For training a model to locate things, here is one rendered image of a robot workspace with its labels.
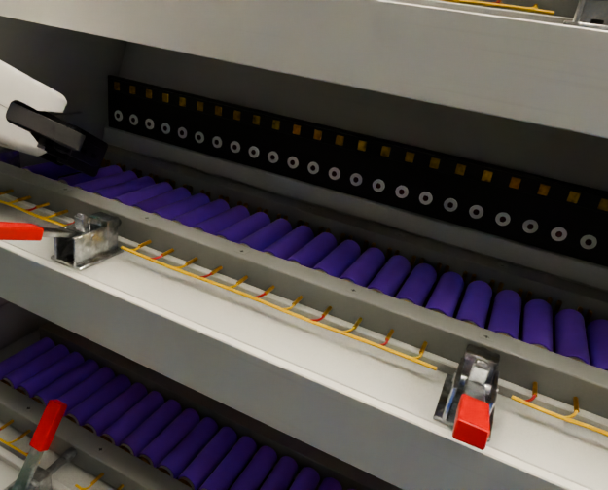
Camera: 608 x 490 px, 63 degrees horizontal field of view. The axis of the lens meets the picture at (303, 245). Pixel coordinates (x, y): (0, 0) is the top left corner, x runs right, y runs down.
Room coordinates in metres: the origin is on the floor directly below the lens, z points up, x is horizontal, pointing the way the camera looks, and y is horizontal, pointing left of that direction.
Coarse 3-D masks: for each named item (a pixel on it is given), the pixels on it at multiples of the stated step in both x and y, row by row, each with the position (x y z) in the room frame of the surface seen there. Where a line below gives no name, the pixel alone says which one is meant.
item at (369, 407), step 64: (320, 192) 0.44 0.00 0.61; (0, 256) 0.34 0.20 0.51; (128, 256) 0.35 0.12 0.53; (512, 256) 0.39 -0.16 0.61; (64, 320) 0.33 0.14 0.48; (128, 320) 0.30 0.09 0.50; (192, 320) 0.29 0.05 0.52; (256, 320) 0.30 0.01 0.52; (192, 384) 0.30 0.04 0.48; (256, 384) 0.27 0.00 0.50; (320, 384) 0.26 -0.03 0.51; (384, 384) 0.26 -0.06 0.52; (320, 448) 0.27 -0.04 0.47; (384, 448) 0.25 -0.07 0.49; (448, 448) 0.23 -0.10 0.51; (512, 448) 0.23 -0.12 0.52; (576, 448) 0.24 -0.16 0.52
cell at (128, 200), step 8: (160, 184) 0.45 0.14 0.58; (168, 184) 0.45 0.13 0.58; (128, 192) 0.41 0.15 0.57; (136, 192) 0.42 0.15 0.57; (144, 192) 0.42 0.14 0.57; (152, 192) 0.43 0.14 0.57; (160, 192) 0.44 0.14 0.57; (120, 200) 0.40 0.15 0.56; (128, 200) 0.40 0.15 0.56; (136, 200) 0.41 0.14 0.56
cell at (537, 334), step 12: (540, 300) 0.34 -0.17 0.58; (528, 312) 0.33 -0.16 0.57; (540, 312) 0.33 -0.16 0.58; (552, 312) 0.34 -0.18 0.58; (528, 324) 0.32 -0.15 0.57; (540, 324) 0.31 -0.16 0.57; (552, 324) 0.32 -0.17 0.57; (528, 336) 0.30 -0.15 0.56; (540, 336) 0.30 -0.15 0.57; (552, 336) 0.31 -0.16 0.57; (552, 348) 0.29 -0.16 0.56
